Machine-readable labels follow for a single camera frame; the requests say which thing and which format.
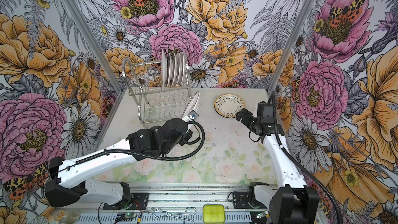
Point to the white plate row middle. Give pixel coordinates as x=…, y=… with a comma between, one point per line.
x=173, y=66

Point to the chrome wire dish rack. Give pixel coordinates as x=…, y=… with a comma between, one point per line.
x=155, y=105

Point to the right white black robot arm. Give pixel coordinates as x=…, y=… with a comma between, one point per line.
x=291, y=201

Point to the bent metal wire hook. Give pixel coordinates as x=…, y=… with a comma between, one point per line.
x=186, y=217

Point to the green square lid box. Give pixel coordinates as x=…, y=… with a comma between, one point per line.
x=214, y=214

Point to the red floral pattern plate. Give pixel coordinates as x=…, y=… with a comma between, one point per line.
x=191, y=105

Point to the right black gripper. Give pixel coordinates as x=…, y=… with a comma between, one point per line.
x=248, y=115

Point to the red dotted rim plate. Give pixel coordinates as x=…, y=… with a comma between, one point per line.
x=164, y=69

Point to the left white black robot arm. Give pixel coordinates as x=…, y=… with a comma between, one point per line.
x=72, y=180

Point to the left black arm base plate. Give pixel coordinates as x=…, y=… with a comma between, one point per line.
x=138, y=201

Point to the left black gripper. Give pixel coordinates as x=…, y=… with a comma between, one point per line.
x=185, y=138

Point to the small green circuit board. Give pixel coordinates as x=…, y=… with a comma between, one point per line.
x=126, y=217

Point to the yellow rimmed white plate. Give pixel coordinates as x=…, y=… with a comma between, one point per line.
x=228, y=105

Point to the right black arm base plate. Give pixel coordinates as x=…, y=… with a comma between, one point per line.
x=242, y=200

